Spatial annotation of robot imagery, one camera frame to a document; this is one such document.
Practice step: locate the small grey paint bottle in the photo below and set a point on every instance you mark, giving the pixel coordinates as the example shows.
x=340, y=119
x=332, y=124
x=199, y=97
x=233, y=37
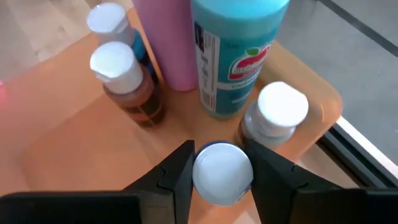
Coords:
x=280, y=105

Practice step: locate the small blue paint bottle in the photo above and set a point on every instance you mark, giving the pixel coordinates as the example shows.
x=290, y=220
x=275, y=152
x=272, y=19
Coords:
x=109, y=18

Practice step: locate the small brown paint bottle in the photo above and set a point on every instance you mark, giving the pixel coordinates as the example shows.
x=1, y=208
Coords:
x=118, y=65

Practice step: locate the orange translucent plastic tray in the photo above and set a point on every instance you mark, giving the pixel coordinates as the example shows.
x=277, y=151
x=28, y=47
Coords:
x=77, y=140

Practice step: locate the small navy paint bottle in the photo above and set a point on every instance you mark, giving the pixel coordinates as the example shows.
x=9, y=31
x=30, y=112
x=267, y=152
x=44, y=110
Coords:
x=222, y=172

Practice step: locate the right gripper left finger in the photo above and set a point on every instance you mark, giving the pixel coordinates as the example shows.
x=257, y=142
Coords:
x=124, y=205

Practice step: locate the large teal paint bottle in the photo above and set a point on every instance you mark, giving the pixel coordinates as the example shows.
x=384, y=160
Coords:
x=236, y=46

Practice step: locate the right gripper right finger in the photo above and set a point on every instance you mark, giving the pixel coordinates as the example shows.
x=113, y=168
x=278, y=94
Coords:
x=311, y=202

